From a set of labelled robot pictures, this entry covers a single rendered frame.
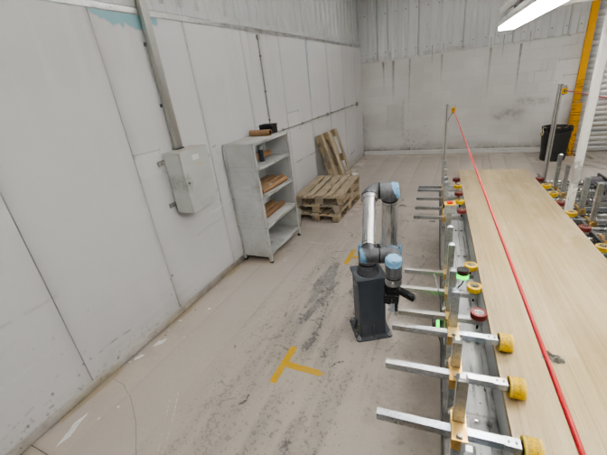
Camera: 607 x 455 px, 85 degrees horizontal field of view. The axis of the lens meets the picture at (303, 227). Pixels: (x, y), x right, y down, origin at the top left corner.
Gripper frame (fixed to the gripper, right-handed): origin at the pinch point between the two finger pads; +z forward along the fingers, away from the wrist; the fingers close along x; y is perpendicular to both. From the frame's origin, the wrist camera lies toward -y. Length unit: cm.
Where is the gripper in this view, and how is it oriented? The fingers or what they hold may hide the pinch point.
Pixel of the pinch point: (396, 313)
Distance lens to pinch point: 206.6
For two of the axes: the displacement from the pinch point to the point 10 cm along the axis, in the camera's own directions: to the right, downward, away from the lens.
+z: 1.1, 9.1, 4.0
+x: -3.5, 4.1, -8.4
